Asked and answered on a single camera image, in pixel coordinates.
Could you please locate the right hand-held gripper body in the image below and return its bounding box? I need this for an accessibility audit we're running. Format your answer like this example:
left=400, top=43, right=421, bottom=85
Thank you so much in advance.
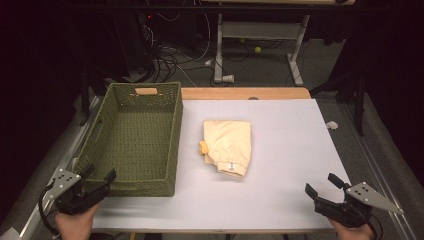
left=314, top=181, right=405, bottom=229

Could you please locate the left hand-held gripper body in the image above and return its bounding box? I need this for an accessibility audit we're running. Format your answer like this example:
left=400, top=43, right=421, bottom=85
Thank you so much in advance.
left=49, top=168, right=111, bottom=216

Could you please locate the green woven basket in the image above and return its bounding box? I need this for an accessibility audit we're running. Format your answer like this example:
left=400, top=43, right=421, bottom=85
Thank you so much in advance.
left=72, top=81, right=184, bottom=198

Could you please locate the cream garment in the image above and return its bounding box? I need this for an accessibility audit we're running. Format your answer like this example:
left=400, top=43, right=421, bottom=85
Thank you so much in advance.
left=199, top=119, right=252, bottom=178

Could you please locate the person's right hand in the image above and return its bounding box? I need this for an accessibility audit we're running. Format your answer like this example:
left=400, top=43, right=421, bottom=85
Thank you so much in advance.
left=328, top=218, right=376, bottom=240

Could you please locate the person's left hand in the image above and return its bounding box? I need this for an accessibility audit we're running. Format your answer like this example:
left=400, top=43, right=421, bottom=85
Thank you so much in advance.
left=54, top=203, right=102, bottom=240

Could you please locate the white table mat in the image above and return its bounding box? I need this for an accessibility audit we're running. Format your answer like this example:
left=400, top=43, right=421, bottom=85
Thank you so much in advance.
left=92, top=98, right=351, bottom=232

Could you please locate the black metal stand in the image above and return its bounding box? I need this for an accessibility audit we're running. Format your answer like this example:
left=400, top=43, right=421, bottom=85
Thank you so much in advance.
left=78, top=69, right=91, bottom=128
left=309, top=71, right=368, bottom=137

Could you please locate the dark device with red light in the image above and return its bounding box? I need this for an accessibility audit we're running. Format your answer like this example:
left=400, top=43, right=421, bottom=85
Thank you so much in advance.
left=131, top=12, right=159, bottom=73

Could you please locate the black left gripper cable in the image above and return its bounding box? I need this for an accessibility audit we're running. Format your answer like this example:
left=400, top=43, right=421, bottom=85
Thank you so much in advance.
left=37, top=182, right=62, bottom=240

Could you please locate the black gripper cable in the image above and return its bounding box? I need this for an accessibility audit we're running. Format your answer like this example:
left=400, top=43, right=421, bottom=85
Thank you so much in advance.
left=37, top=182, right=62, bottom=240
left=366, top=213, right=385, bottom=240

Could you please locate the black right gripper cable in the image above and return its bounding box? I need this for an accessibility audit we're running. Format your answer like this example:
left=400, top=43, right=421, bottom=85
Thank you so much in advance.
left=366, top=213, right=385, bottom=240

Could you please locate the tangle of black cables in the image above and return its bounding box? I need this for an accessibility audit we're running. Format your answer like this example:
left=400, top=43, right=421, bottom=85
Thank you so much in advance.
left=139, top=23, right=221, bottom=88

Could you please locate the white desk frame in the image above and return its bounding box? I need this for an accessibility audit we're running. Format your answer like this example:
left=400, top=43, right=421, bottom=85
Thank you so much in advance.
left=213, top=13, right=312, bottom=87

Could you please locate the long white cable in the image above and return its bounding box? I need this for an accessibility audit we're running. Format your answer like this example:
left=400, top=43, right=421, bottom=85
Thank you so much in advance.
left=156, top=12, right=213, bottom=63

